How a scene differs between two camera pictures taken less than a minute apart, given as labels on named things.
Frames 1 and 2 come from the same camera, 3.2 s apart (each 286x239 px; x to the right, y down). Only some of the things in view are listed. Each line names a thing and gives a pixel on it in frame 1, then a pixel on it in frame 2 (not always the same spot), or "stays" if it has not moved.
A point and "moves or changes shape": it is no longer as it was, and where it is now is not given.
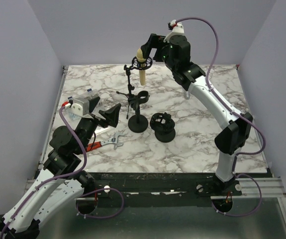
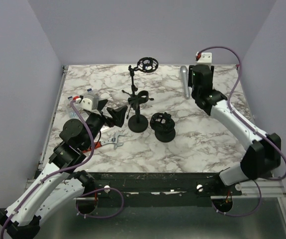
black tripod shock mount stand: (145, 64) moves or changes shape
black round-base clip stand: (138, 123) stays
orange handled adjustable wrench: (112, 141) stays
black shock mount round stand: (163, 125) stays
